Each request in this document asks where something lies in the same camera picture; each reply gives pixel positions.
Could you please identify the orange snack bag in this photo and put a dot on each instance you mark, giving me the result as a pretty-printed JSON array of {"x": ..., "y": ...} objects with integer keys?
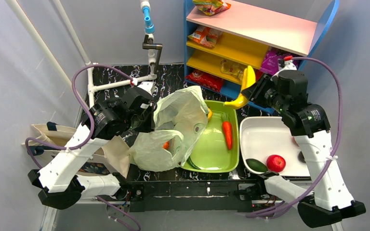
[{"x": 205, "y": 36}]

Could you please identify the purple snack bag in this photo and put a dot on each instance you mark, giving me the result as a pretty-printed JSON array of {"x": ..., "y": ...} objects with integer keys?
[{"x": 270, "y": 62}]

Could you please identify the dark green avocado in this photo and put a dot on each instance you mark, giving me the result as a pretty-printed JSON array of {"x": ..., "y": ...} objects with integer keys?
[{"x": 256, "y": 165}]

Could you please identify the yellow banana bunch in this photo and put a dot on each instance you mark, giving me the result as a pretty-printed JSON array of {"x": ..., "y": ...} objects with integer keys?
[{"x": 248, "y": 80}]

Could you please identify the snack bag on top shelf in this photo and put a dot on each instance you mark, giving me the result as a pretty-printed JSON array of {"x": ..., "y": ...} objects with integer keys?
[{"x": 211, "y": 7}]

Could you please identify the red orange tomato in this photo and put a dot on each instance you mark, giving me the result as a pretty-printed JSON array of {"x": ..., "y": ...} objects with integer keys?
[{"x": 166, "y": 145}]

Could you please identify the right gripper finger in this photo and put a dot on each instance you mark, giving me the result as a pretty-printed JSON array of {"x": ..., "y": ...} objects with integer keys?
[
  {"x": 256, "y": 92},
  {"x": 264, "y": 82}
]

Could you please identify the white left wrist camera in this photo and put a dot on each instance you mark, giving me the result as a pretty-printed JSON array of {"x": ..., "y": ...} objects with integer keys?
[{"x": 148, "y": 86}]

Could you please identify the red apple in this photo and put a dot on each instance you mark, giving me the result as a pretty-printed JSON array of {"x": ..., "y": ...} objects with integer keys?
[{"x": 276, "y": 163}]

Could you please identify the yellow bell pepper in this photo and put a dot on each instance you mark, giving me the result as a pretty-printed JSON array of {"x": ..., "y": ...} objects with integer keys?
[{"x": 210, "y": 113}]

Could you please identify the white plastic tray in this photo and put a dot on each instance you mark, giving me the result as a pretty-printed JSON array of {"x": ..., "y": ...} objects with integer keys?
[{"x": 262, "y": 136}]

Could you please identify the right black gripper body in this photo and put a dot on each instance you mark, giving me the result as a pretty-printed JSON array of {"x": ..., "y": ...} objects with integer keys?
[{"x": 253, "y": 90}]

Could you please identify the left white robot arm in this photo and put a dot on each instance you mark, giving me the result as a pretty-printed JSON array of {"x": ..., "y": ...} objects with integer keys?
[{"x": 61, "y": 186}]

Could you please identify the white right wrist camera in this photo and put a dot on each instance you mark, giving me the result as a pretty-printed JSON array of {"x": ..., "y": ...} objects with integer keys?
[{"x": 285, "y": 63}]

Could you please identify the green plastic tray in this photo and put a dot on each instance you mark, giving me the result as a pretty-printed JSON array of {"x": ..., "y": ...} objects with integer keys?
[{"x": 210, "y": 152}]

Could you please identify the yellow snack bag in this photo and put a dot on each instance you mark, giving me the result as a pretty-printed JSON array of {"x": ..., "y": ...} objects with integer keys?
[{"x": 232, "y": 68}]

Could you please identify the green chili pepper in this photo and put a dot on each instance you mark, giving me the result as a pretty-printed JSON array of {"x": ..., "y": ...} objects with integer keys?
[{"x": 191, "y": 163}]

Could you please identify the translucent white plastic bag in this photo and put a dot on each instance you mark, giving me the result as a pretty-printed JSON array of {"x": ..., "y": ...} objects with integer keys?
[{"x": 180, "y": 118}]

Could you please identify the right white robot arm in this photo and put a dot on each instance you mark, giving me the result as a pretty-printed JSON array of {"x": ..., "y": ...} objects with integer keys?
[{"x": 327, "y": 200}]

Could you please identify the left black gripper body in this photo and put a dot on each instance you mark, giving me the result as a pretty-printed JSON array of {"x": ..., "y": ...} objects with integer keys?
[{"x": 151, "y": 116}]

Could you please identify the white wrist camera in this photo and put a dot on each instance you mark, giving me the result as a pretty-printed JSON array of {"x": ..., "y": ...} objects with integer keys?
[
  {"x": 148, "y": 86},
  {"x": 285, "y": 63}
]

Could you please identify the red snack bag left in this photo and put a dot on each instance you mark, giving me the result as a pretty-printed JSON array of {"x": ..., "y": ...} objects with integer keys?
[{"x": 205, "y": 79}]

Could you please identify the orange carrot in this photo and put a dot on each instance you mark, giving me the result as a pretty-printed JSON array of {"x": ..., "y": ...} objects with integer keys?
[{"x": 227, "y": 131}]

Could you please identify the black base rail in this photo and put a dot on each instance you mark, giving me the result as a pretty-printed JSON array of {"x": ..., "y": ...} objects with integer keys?
[{"x": 193, "y": 195}]

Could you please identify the white pvc pipe frame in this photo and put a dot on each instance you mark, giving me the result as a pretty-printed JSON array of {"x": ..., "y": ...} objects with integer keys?
[{"x": 154, "y": 49}]

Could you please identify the colourful shelf unit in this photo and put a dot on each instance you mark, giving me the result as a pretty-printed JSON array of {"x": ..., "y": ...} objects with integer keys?
[{"x": 248, "y": 33}]

